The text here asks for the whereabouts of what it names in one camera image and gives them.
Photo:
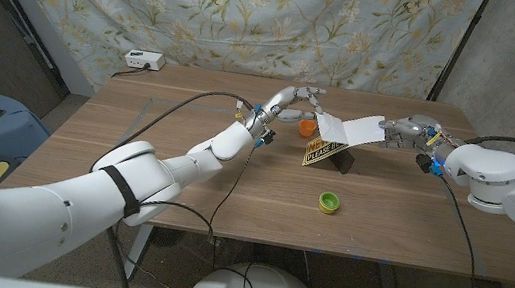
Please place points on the green plastic cup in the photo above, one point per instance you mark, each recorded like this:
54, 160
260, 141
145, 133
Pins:
329, 202

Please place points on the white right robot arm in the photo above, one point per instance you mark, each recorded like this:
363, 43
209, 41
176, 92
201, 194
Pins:
509, 184

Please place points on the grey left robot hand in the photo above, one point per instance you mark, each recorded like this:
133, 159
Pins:
278, 104

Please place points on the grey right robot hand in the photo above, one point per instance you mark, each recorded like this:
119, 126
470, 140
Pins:
416, 131

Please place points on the orange plastic cup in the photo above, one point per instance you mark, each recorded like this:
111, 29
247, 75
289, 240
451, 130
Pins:
306, 128

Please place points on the floral backdrop cloth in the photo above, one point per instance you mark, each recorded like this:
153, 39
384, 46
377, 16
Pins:
280, 16

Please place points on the black package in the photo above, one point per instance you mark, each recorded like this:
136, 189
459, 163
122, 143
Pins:
344, 164

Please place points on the white power box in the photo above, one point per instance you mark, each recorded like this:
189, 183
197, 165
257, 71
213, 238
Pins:
144, 59

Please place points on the black backdrop pole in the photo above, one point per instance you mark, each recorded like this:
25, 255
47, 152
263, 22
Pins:
455, 50

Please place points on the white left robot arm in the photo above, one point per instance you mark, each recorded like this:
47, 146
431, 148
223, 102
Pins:
77, 204

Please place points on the yellow new driver bumper sticker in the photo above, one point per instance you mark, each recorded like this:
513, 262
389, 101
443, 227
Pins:
322, 152

